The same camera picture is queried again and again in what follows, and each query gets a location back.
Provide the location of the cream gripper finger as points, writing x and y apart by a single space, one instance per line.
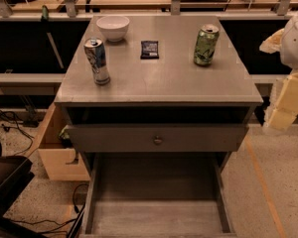
283 108
273 43

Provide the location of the green soda can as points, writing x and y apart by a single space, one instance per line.
206 44

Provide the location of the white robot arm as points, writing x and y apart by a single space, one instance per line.
289 49

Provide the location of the grey drawer cabinet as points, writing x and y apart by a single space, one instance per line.
169 90

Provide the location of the open grey lower drawer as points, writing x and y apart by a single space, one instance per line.
156 196

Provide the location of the silver blue energy can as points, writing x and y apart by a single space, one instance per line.
95 53

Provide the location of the grey top drawer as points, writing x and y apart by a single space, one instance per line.
156 138

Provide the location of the dark blue snack packet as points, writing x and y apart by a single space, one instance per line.
149 50

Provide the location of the white ceramic bowl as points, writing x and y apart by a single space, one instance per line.
114 28

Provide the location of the light wooden box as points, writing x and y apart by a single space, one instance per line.
60 162

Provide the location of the black floor equipment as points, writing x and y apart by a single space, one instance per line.
15 174

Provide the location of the metal railing frame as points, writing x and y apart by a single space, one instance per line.
149 7

